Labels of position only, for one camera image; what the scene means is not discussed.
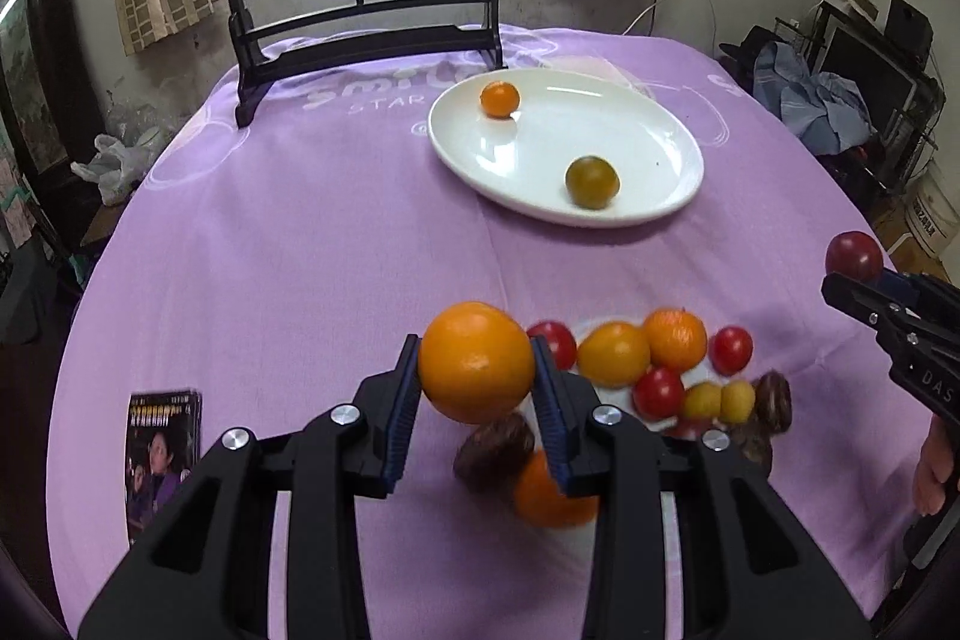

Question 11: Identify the dark water chestnut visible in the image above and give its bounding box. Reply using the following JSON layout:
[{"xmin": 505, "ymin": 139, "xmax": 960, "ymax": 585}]
[
  {"xmin": 452, "ymin": 413, "xmax": 535, "ymax": 495},
  {"xmin": 754, "ymin": 370, "xmax": 793, "ymax": 435}
]

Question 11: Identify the black metal rack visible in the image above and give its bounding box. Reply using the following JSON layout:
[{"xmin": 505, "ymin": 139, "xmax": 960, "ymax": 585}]
[{"xmin": 775, "ymin": 0, "xmax": 946, "ymax": 191}]

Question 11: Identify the large mandarin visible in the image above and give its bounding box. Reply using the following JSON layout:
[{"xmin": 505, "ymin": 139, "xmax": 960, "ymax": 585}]
[{"xmin": 511, "ymin": 450, "xmax": 599, "ymax": 530}]

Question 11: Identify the orange kumquat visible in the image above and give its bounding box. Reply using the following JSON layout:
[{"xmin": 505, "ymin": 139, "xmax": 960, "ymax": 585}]
[{"xmin": 480, "ymin": 81, "xmax": 521, "ymax": 120}]

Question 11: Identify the small mandarin back right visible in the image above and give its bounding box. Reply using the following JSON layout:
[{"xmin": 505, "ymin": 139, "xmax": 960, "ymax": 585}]
[{"xmin": 641, "ymin": 308, "xmax": 708, "ymax": 374}]

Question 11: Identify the purple tablecloth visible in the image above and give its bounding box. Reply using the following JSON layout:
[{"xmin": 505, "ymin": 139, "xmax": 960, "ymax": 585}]
[{"xmin": 47, "ymin": 29, "xmax": 929, "ymax": 626}]

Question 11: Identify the white oval plate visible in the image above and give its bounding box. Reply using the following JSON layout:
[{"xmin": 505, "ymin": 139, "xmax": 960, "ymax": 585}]
[{"xmin": 427, "ymin": 68, "xmax": 704, "ymax": 229}]

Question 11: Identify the cherry tomato front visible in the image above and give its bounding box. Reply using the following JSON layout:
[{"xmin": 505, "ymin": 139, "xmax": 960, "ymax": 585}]
[{"xmin": 662, "ymin": 419, "xmax": 713, "ymax": 442}]

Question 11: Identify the right human hand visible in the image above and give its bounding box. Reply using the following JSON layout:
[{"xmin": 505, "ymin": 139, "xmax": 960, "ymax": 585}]
[{"xmin": 913, "ymin": 416, "xmax": 953, "ymax": 516}]

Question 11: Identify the small dark red plum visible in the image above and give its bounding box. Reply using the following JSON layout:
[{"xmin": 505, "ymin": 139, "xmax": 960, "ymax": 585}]
[{"xmin": 825, "ymin": 230, "xmax": 884, "ymax": 283}]

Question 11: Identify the blue clothes pile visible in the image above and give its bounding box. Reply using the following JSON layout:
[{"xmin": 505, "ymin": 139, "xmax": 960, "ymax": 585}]
[{"xmin": 752, "ymin": 41, "xmax": 874, "ymax": 158}]

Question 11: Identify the orange round fruit front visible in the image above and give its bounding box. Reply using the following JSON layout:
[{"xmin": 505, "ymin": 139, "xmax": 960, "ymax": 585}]
[{"xmin": 418, "ymin": 301, "xmax": 535, "ymax": 425}]

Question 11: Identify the dark wooden cabinet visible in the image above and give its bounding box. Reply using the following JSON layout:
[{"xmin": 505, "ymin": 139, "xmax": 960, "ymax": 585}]
[{"xmin": 2, "ymin": 0, "xmax": 103, "ymax": 193}]

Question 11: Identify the black smartphone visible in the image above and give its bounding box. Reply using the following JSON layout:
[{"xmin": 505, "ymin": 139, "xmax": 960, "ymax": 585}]
[{"xmin": 125, "ymin": 390, "xmax": 202, "ymax": 544}]

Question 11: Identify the white bucket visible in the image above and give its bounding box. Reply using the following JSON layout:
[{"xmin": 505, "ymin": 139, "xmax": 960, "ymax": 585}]
[{"xmin": 905, "ymin": 158, "xmax": 958, "ymax": 259}]

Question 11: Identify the cherry tomato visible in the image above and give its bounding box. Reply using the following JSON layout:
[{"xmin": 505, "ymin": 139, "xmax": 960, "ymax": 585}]
[
  {"xmin": 631, "ymin": 367, "xmax": 685, "ymax": 422},
  {"xmin": 708, "ymin": 325, "xmax": 754, "ymax": 377},
  {"xmin": 662, "ymin": 419, "xmax": 713, "ymax": 442},
  {"xmin": 527, "ymin": 320, "xmax": 578, "ymax": 370}
]

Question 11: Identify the yellow orange round fruit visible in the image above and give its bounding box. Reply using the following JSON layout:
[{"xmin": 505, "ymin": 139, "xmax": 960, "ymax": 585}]
[{"xmin": 576, "ymin": 320, "xmax": 651, "ymax": 390}]

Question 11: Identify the white plastic bag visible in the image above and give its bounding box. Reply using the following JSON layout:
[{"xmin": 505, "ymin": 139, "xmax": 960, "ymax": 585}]
[{"xmin": 70, "ymin": 112, "xmax": 178, "ymax": 206}]

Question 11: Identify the greenish yellow round fruit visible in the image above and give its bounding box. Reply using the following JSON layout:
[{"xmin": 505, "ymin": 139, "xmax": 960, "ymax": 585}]
[{"xmin": 565, "ymin": 156, "xmax": 620, "ymax": 209}]

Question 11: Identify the large dark plum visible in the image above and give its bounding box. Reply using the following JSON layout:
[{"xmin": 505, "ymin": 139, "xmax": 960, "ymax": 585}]
[{"xmin": 729, "ymin": 420, "xmax": 773, "ymax": 477}]

